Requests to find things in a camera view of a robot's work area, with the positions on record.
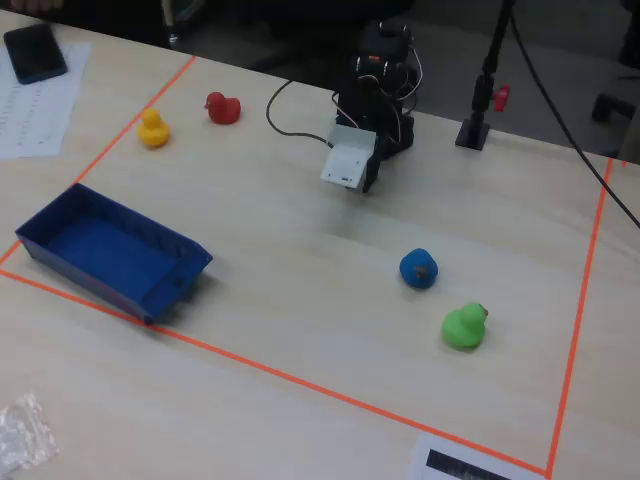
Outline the paper with black print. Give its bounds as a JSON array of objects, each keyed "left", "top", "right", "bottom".
[{"left": 405, "top": 432, "right": 547, "bottom": 480}]

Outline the orange tape strip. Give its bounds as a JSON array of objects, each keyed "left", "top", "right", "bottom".
[
  {"left": 0, "top": 55, "right": 197, "bottom": 265},
  {"left": 0, "top": 268, "right": 551, "bottom": 476},
  {"left": 545, "top": 157, "right": 615, "bottom": 477}
]

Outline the clear plastic bag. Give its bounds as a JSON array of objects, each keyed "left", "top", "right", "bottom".
[{"left": 0, "top": 391, "right": 61, "bottom": 476}]

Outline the white printed paper sheet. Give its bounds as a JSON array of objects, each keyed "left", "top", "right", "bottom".
[{"left": 0, "top": 40, "right": 93, "bottom": 160}]

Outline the long black cable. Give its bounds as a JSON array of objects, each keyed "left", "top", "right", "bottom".
[{"left": 508, "top": 12, "right": 640, "bottom": 229}]

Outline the thin black camera cable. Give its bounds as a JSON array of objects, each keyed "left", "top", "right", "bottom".
[{"left": 265, "top": 78, "right": 335, "bottom": 149}]

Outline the black camera stand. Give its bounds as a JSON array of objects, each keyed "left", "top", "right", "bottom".
[{"left": 454, "top": 0, "right": 517, "bottom": 150}]

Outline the yellow rubber duck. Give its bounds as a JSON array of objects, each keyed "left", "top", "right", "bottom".
[{"left": 136, "top": 107, "right": 171, "bottom": 150}]

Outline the black chair caster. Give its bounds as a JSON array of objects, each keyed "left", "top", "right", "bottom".
[{"left": 591, "top": 92, "right": 637, "bottom": 124}]

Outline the red rubber duck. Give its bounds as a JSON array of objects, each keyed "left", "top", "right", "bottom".
[{"left": 203, "top": 90, "right": 242, "bottom": 125}]

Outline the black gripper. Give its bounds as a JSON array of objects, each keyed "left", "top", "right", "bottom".
[{"left": 360, "top": 133, "right": 396, "bottom": 195}]

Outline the dark smartphone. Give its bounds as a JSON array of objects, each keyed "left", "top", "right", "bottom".
[{"left": 2, "top": 22, "right": 69, "bottom": 86}]

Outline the green rubber duck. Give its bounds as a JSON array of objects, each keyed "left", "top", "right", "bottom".
[{"left": 441, "top": 301, "right": 490, "bottom": 350}]

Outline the red clamp knob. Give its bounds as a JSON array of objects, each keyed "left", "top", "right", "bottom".
[{"left": 491, "top": 84, "right": 513, "bottom": 113}]

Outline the blue plastic box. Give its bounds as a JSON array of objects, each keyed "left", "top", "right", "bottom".
[{"left": 14, "top": 182, "right": 214, "bottom": 327}]

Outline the white camera box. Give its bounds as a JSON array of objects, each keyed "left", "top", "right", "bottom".
[{"left": 319, "top": 123, "right": 378, "bottom": 192}]

